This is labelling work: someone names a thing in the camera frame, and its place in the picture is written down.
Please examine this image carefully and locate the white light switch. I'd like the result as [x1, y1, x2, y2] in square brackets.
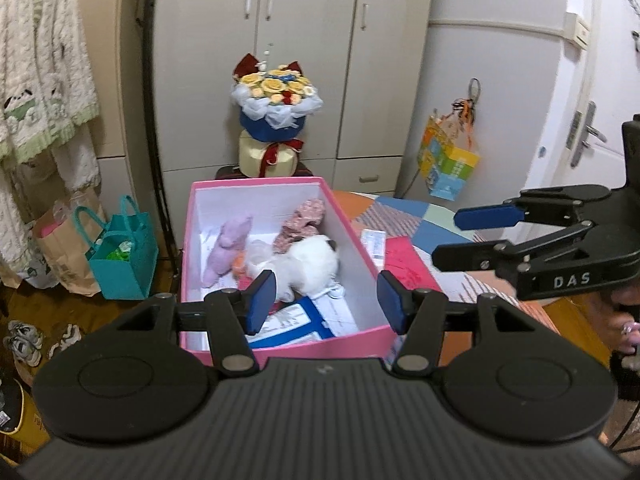
[565, 12, 591, 51]

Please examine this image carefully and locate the colourful gift bag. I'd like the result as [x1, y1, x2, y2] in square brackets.
[416, 77, 482, 202]

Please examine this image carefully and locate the flower bouquet with blue wrap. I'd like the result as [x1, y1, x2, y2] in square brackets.
[230, 52, 325, 178]

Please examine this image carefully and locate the small orange plush toy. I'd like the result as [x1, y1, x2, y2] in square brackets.
[231, 240, 281, 282]

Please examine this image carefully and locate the patchwork tablecloth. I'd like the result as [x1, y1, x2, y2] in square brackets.
[335, 191, 561, 361]

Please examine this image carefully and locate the white printed card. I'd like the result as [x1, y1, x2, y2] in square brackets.
[360, 229, 388, 262]

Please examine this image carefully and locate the grey wardrobe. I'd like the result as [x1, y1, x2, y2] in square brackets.
[117, 0, 576, 206]

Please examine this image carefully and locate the white plush toy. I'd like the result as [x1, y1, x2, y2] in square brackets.
[250, 235, 346, 304]

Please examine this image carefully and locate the red flat packet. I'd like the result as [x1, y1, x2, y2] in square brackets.
[384, 236, 443, 293]

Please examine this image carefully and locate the grey sneaker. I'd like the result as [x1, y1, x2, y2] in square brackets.
[4, 321, 47, 367]
[47, 324, 84, 357]

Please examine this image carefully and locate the brown paper bag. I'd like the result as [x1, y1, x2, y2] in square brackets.
[32, 200, 108, 297]

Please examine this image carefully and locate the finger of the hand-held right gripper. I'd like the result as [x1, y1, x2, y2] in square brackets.
[431, 220, 598, 279]
[453, 184, 614, 233]

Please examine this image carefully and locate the silver door handle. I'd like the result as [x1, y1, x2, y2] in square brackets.
[570, 102, 608, 168]

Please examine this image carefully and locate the white tissue packet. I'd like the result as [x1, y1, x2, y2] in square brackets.
[317, 285, 361, 336]

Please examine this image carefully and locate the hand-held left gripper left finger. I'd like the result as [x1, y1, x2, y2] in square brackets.
[116, 269, 278, 379]

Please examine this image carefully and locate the teal paper bag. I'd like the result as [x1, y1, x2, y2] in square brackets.
[74, 195, 160, 302]

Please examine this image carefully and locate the purple plush toy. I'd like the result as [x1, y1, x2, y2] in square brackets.
[202, 214, 254, 288]

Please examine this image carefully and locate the pink cardboard box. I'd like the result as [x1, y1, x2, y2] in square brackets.
[179, 176, 396, 368]

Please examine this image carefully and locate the white door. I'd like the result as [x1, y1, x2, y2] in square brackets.
[520, 0, 640, 281]

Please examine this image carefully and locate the fluffy cream cardigan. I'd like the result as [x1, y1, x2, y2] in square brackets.
[0, 0, 101, 166]

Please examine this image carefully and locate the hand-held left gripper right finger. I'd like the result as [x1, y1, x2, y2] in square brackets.
[376, 270, 537, 379]

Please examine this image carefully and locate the pink crochet toy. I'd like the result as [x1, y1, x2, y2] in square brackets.
[272, 198, 326, 253]

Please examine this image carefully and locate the person's right hand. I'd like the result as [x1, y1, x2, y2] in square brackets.
[595, 287, 640, 361]

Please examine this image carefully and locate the dark stool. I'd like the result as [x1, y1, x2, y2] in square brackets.
[215, 162, 311, 182]

